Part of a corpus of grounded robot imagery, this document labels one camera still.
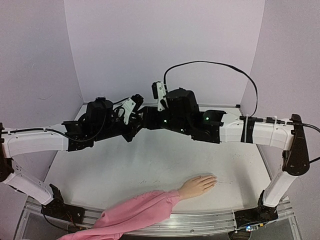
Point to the mannequin hand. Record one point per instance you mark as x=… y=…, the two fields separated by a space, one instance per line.
x=197 y=186

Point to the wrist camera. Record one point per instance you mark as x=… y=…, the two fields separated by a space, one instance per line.
x=159 y=94
x=131 y=105

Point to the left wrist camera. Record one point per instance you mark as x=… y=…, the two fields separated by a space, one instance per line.
x=131 y=105

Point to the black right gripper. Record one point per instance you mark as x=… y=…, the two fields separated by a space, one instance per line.
x=155 y=119

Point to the aluminium back table rail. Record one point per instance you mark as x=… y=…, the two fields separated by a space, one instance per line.
x=200 y=105

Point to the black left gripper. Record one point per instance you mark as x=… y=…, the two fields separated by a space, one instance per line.
x=133 y=130

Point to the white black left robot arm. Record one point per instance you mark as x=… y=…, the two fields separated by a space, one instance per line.
x=67 y=136

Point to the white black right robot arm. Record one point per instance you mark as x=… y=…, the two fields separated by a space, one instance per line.
x=217 y=126

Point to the pink sleeved forearm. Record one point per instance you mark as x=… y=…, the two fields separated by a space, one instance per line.
x=136 y=213

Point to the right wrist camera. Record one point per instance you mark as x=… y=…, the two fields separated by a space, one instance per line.
x=159 y=94

